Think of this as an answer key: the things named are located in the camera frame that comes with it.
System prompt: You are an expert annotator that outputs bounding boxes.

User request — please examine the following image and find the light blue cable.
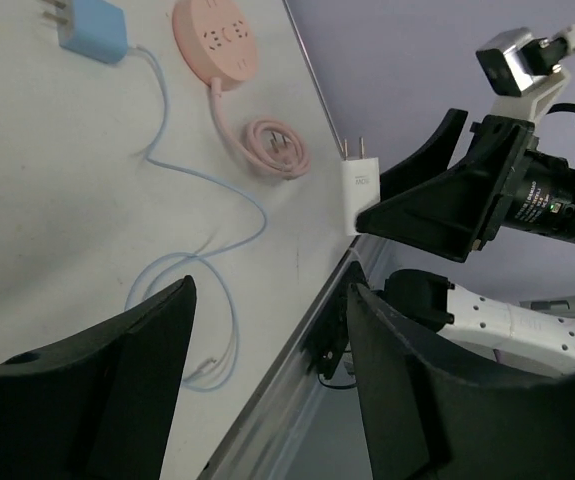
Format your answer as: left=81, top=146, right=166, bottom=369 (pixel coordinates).
left=124, top=43, right=269, bottom=392

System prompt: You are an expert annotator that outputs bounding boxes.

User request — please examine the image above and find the pink power cord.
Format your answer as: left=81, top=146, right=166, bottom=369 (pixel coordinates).
left=208, top=79, right=313, bottom=182

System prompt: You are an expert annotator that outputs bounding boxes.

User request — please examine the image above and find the blue charger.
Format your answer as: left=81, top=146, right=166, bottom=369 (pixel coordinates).
left=42, top=0, right=129, bottom=65

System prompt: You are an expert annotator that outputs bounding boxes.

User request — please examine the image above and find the pink round power strip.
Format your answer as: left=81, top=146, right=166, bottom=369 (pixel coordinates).
left=171, top=0, right=259, bottom=91

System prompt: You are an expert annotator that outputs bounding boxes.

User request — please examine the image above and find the white USB charger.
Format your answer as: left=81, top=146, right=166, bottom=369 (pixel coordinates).
left=341, top=136, right=380, bottom=237

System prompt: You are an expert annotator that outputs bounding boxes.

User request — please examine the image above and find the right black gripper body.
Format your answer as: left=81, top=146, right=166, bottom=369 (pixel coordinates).
left=471, top=102, right=575, bottom=274

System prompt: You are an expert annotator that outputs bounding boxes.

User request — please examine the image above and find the aluminium front rail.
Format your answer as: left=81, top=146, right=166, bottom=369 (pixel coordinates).
left=199, top=235, right=395, bottom=479

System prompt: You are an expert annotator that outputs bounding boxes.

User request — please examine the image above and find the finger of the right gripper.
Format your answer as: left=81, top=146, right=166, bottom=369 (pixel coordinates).
left=356, top=117, right=534, bottom=263
left=380, top=109, right=468, bottom=198

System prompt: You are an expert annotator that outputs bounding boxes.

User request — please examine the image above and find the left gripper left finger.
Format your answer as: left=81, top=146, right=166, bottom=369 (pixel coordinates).
left=0, top=277, right=197, bottom=479

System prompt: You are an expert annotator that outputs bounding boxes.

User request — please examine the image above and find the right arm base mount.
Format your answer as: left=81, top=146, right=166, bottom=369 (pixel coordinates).
left=303, top=260, right=368, bottom=391

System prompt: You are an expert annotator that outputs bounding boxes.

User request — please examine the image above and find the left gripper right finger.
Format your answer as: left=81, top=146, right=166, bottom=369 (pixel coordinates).
left=347, top=285, right=575, bottom=479

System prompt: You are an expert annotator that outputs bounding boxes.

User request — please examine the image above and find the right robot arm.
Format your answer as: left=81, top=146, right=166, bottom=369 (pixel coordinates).
left=354, top=109, right=575, bottom=377

